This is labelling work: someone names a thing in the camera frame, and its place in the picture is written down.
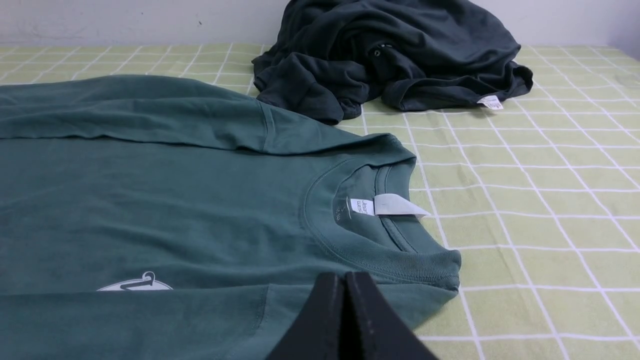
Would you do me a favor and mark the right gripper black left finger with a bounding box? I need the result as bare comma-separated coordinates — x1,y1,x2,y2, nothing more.
267,272,345,360

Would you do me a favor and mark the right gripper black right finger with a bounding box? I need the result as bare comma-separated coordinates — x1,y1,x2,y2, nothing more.
340,272,437,360

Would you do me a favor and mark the green long-sleeved shirt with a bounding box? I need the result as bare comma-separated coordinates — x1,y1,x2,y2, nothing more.
1,75,462,360

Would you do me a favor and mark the green checkered tablecloth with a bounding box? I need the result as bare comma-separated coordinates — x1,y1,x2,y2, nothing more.
1,43,639,360

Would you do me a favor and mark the dark grey crumpled garment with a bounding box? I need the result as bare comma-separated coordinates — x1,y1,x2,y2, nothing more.
252,0,533,125

